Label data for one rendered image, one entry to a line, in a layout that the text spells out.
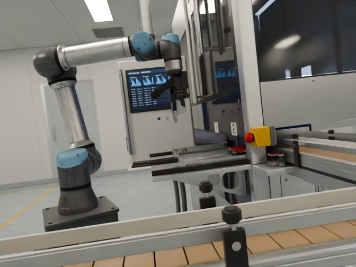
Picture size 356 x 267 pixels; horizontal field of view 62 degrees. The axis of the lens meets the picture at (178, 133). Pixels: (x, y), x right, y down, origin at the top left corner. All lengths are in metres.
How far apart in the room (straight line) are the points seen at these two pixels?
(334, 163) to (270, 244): 0.56
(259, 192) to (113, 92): 5.76
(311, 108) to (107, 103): 5.78
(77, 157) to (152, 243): 0.84
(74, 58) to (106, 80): 5.62
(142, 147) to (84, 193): 1.04
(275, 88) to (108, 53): 0.66
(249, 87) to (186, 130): 1.04
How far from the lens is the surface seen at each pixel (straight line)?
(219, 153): 1.50
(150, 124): 2.14
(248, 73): 1.21
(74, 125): 1.31
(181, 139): 2.16
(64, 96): 1.32
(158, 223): 0.42
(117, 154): 6.76
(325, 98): 1.34
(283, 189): 1.29
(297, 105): 1.28
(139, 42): 1.12
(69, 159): 1.16
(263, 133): 1.12
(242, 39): 1.23
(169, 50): 1.25
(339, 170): 0.92
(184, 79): 1.26
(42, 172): 7.15
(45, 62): 1.23
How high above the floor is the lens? 1.10
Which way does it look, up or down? 3 degrees down
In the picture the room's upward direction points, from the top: 6 degrees counter-clockwise
